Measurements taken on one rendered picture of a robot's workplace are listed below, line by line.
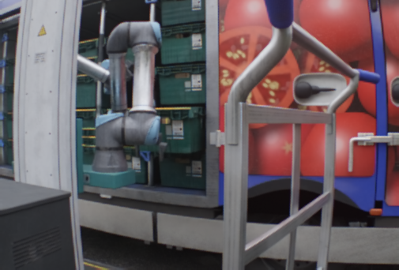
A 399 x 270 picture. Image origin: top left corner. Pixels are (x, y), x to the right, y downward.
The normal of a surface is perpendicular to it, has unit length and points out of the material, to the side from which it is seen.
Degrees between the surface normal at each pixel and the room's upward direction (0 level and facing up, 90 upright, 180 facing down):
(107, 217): 90
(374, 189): 90
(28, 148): 90
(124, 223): 90
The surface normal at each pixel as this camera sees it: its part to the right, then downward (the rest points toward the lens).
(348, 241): -0.37, -0.01
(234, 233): -0.62, -0.01
